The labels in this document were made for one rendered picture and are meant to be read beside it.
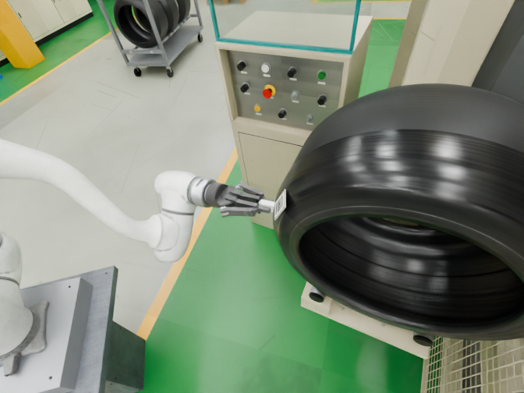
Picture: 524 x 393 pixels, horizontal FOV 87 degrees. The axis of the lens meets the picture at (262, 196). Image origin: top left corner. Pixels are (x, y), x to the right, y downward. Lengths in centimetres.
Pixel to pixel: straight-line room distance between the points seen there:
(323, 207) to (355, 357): 136
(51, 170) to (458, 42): 89
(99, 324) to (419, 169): 120
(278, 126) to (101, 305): 108
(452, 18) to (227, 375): 168
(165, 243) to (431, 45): 81
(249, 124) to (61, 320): 110
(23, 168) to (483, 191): 83
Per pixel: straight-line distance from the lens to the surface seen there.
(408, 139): 45
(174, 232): 88
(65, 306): 131
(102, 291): 137
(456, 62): 73
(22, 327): 124
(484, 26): 71
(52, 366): 125
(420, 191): 43
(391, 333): 97
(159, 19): 411
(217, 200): 81
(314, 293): 84
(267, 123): 141
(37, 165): 78
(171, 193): 88
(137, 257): 222
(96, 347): 129
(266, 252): 195
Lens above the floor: 171
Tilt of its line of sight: 50 degrees down
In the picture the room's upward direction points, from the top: 8 degrees counter-clockwise
